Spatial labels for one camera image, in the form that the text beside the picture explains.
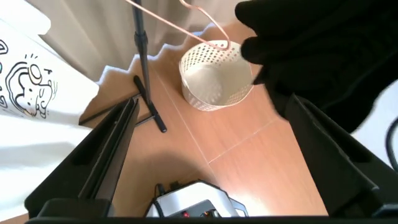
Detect white printed T-shirt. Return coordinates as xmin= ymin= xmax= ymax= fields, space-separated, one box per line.
xmin=0 ymin=0 xmax=100 ymax=222

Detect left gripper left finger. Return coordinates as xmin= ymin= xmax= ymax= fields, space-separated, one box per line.
xmin=24 ymin=97 xmax=141 ymax=218

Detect pink clothes hanger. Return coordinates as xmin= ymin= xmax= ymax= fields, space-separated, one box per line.
xmin=124 ymin=0 xmax=231 ymax=52

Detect black cable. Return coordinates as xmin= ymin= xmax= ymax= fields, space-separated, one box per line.
xmin=384 ymin=116 xmax=398 ymax=174

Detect black clothes rack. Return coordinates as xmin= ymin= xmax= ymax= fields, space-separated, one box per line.
xmin=78 ymin=0 xmax=168 ymax=134

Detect black garment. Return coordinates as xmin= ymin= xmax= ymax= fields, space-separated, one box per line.
xmin=234 ymin=0 xmax=398 ymax=134

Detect white laundry basket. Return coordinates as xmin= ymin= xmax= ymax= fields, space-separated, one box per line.
xmin=178 ymin=39 xmax=254 ymax=112

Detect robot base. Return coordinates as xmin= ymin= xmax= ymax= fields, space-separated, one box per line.
xmin=145 ymin=179 xmax=249 ymax=218

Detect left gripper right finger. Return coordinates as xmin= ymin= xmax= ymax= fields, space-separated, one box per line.
xmin=285 ymin=94 xmax=398 ymax=217

